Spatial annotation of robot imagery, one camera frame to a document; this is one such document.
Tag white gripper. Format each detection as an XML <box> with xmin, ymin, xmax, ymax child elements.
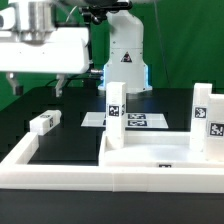
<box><xmin>0</xmin><ymin>27</ymin><xmax>89</xmax><ymax>97</ymax></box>

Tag white desk tabletop panel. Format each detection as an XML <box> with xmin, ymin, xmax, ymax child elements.
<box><xmin>98</xmin><ymin>130</ymin><xmax>224</xmax><ymax>168</ymax></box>

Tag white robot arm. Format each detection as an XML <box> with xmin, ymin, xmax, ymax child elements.
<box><xmin>0</xmin><ymin>0</ymin><xmax>155</xmax><ymax>96</ymax></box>

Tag AprilTag marker sheet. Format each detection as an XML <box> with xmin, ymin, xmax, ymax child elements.
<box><xmin>81</xmin><ymin>112</ymin><xmax>168</xmax><ymax>129</ymax></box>

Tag white U-shaped obstacle fence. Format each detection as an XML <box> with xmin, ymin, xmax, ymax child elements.
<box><xmin>0</xmin><ymin>133</ymin><xmax>224</xmax><ymax>193</ymax></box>

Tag black cables on table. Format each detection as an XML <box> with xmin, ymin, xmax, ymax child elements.
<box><xmin>45</xmin><ymin>70</ymin><xmax>101</xmax><ymax>88</ymax></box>

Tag white cable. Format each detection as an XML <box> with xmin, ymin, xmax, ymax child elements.
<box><xmin>65</xmin><ymin>0</ymin><xmax>88</xmax><ymax>21</ymax></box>

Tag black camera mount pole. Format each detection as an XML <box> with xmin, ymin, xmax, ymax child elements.
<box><xmin>79</xmin><ymin>6</ymin><xmax>107</xmax><ymax>81</ymax></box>

